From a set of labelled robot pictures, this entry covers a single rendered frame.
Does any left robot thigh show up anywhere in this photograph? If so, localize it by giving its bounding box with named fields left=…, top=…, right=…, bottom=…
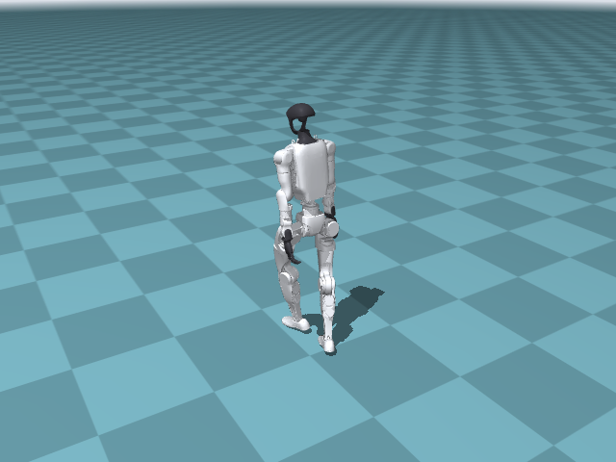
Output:
left=273, top=221, right=303, bottom=284

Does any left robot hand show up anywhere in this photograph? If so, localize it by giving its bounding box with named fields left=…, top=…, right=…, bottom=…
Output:
left=282, top=229, right=301, bottom=264

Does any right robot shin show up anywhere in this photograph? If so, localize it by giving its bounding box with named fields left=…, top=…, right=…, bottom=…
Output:
left=320, top=276, right=336, bottom=341

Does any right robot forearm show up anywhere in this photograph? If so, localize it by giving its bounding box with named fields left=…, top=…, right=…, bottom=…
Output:
left=322, top=182, right=336, bottom=215

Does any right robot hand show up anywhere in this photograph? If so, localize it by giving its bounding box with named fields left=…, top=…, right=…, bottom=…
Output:
left=324, top=206, right=338, bottom=239

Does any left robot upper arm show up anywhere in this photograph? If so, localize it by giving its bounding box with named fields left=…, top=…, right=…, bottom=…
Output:
left=273, top=147, right=294, bottom=202

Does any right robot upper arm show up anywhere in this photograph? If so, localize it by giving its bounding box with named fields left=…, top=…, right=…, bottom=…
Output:
left=323, top=140, right=336, bottom=186

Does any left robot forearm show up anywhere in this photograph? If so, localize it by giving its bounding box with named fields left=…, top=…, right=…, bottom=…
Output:
left=276, top=191, right=294, bottom=238

